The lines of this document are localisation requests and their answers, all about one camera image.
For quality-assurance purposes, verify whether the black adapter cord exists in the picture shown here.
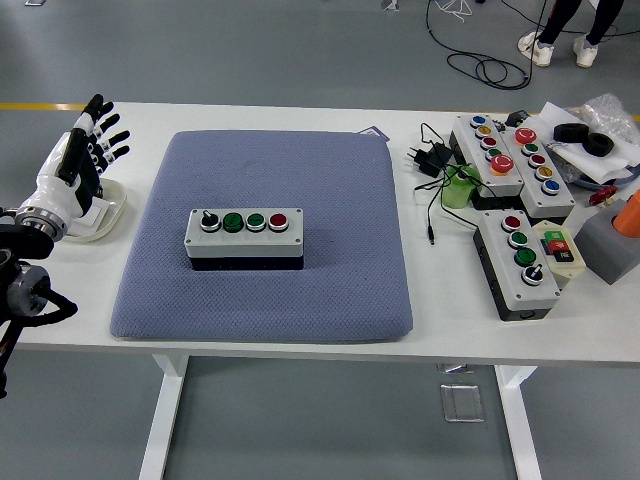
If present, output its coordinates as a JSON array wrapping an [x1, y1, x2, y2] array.
[[413, 122, 484, 247]]

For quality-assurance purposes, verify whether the cream three-button switch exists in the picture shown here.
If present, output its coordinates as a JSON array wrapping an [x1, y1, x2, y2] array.
[[532, 219, 586, 290]]

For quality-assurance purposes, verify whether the clear floor plate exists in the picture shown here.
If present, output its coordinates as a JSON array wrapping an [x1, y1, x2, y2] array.
[[439, 382, 486, 424]]

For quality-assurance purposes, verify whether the orange cylinder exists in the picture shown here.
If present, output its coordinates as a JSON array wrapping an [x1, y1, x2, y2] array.
[[613, 188, 640, 240]]

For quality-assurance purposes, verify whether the purple-edged card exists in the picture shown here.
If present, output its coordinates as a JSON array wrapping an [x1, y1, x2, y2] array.
[[358, 124, 391, 144]]

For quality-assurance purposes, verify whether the blue-grey fabric mat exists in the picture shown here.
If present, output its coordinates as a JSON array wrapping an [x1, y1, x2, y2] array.
[[108, 130, 415, 344]]

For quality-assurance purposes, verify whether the grey four-button control box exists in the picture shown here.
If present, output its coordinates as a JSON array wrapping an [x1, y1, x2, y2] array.
[[472, 209, 561, 322], [183, 207, 305, 273]]

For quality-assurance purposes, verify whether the white wire hanger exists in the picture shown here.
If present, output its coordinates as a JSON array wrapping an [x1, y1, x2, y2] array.
[[433, 0, 474, 24]]

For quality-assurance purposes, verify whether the black power adapter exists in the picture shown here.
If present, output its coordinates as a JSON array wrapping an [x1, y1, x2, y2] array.
[[403, 141, 454, 177]]

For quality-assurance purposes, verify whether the white plastic dish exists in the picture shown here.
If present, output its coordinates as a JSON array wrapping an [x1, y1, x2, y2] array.
[[62, 178, 129, 245]]

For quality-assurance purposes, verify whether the clear bubble wrap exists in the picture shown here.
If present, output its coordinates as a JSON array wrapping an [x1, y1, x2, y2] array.
[[567, 93, 640, 151]]

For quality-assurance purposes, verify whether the person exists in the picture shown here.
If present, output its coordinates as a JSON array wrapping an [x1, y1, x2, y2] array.
[[517, 0, 626, 69]]

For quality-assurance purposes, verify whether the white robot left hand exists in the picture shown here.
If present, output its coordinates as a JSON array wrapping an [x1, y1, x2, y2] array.
[[17, 93, 132, 224]]

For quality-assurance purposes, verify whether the green plastic cup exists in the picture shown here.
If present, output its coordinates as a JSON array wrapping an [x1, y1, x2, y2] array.
[[442, 164, 482, 209]]

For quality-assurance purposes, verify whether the red valve knob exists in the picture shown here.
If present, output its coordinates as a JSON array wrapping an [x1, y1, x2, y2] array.
[[588, 185, 620, 206]]

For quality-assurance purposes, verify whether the white paper sheet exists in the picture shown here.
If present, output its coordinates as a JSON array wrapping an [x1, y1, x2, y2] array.
[[537, 101, 640, 182]]

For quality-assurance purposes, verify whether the black floor cable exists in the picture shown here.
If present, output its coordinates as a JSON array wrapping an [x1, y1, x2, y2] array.
[[424, 0, 551, 91]]

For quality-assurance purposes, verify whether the grey block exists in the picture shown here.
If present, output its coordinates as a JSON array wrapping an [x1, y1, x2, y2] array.
[[573, 197, 640, 286]]

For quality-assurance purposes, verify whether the grey five-button control box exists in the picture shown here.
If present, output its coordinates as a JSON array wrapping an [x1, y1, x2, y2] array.
[[449, 114, 525, 210], [499, 124, 577, 226]]

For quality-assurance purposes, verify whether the white table leg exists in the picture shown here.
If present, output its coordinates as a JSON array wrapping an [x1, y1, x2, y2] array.
[[494, 364, 544, 480], [138, 353, 190, 480]]

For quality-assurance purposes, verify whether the blue ring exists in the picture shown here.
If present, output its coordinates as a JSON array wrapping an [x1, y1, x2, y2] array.
[[574, 167, 640, 191]]

